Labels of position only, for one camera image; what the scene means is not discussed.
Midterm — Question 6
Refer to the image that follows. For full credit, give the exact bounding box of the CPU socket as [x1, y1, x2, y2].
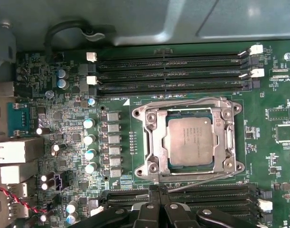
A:
[132, 97, 245, 184]

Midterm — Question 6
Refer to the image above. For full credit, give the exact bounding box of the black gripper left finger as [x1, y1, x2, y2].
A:
[73, 185, 160, 228]

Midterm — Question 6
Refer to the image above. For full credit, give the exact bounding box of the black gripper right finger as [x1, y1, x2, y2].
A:
[160, 187, 253, 228]

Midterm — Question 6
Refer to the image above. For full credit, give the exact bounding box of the grey case latch handle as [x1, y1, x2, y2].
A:
[0, 20, 18, 83]

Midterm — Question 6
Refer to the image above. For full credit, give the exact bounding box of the black PC case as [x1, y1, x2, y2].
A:
[0, 0, 290, 228]

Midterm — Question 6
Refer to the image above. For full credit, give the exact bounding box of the red black twisted wire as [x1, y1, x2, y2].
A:
[0, 184, 48, 214]

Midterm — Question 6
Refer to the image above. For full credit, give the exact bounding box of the green motherboard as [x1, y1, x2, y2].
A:
[15, 39, 290, 228]

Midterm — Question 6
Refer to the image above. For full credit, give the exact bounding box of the metal wire locking lever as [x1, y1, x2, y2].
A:
[159, 174, 233, 193]
[144, 97, 232, 112]

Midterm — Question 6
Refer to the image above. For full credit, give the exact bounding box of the black looped cable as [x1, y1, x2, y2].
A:
[43, 20, 117, 57]

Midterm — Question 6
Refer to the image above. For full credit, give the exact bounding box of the silver topped CPU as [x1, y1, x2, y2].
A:
[167, 116, 219, 167]

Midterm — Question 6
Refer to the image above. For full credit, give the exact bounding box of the blue rear port connector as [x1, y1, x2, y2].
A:
[6, 101, 31, 138]

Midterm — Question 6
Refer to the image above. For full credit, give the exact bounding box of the silver rear port housing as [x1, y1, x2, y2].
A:
[0, 137, 45, 165]
[0, 164, 38, 185]

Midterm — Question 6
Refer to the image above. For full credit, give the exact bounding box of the black RAM slot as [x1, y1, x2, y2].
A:
[101, 183, 259, 200]
[86, 68, 264, 86]
[87, 57, 257, 76]
[86, 44, 263, 65]
[89, 80, 261, 95]
[104, 197, 273, 214]

